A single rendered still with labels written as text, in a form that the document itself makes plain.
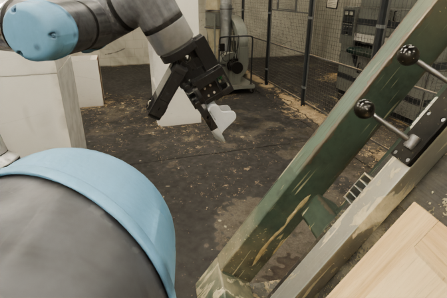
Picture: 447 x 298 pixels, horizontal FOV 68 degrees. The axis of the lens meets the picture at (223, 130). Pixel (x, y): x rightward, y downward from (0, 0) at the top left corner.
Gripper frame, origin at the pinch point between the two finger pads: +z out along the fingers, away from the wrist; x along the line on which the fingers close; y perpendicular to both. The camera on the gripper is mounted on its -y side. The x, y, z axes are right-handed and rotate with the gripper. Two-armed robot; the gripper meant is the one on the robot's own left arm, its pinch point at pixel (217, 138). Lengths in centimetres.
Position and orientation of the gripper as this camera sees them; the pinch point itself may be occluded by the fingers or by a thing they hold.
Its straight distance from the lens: 68.5
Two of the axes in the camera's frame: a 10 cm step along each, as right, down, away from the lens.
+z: 4.5, 7.7, 4.6
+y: 8.5, -5.2, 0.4
